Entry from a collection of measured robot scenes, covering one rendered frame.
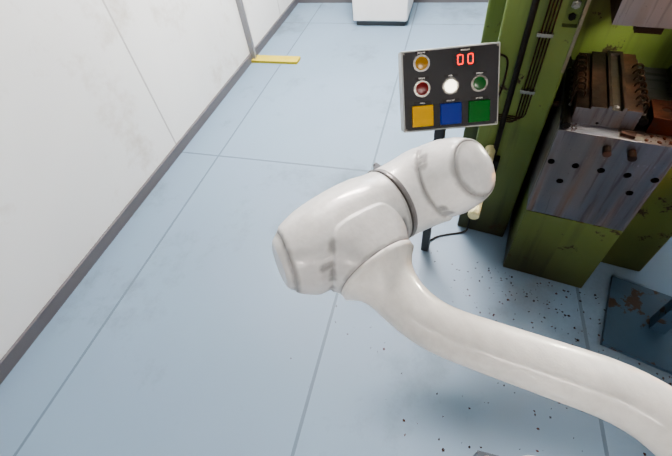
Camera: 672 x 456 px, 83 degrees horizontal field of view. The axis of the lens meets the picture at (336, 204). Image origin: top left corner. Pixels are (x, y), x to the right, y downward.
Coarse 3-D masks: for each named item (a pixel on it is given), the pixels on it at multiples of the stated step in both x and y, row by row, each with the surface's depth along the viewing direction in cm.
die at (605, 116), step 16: (592, 64) 153; (608, 64) 151; (624, 64) 151; (592, 80) 146; (608, 80) 144; (624, 80) 142; (576, 96) 143; (592, 96) 139; (608, 96) 138; (624, 96) 136; (576, 112) 139; (592, 112) 137; (608, 112) 135; (624, 112) 133; (640, 112) 130; (624, 128) 136
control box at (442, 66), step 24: (432, 48) 132; (456, 48) 131; (480, 48) 131; (408, 72) 134; (432, 72) 134; (456, 72) 133; (480, 72) 133; (408, 96) 136; (432, 96) 136; (456, 96) 136; (480, 96) 136; (408, 120) 139
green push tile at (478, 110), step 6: (468, 102) 136; (474, 102) 136; (480, 102) 136; (486, 102) 135; (468, 108) 137; (474, 108) 136; (480, 108) 136; (486, 108) 136; (468, 114) 137; (474, 114) 137; (480, 114) 137; (486, 114) 137; (468, 120) 138; (474, 120) 137; (480, 120) 137; (486, 120) 137
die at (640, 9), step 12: (612, 0) 124; (624, 0) 111; (636, 0) 110; (648, 0) 109; (660, 0) 108; (612, 12) 119; (624, 12) 113; (636, 12) 112; (648, 12) 111; (660, 12) 110; (612, 24) 116; (624, 24) 115; (636, 24) 114; (648, 24) 113; (660, 24) 112
